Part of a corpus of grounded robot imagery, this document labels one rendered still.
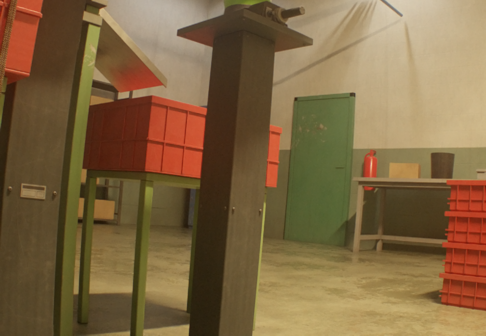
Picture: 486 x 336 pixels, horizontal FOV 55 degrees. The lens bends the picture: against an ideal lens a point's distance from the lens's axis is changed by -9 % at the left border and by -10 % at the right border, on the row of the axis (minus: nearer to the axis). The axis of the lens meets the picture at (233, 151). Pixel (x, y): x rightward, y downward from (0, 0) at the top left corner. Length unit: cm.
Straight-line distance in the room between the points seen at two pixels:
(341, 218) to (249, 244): 562
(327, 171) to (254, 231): 578
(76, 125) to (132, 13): 701
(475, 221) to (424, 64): 419
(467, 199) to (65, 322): 204
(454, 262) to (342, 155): 437
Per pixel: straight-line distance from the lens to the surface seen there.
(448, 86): 650
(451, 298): 279
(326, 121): 715
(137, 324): 155
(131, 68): 165
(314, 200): 712
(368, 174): 654
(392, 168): 605
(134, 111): 156
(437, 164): 570
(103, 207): 731
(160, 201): 842
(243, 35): 129
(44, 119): 97
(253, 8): 133
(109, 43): 161
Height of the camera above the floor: 47
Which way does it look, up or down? 6 degrees up
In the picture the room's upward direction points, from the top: 5 degrees clockwise
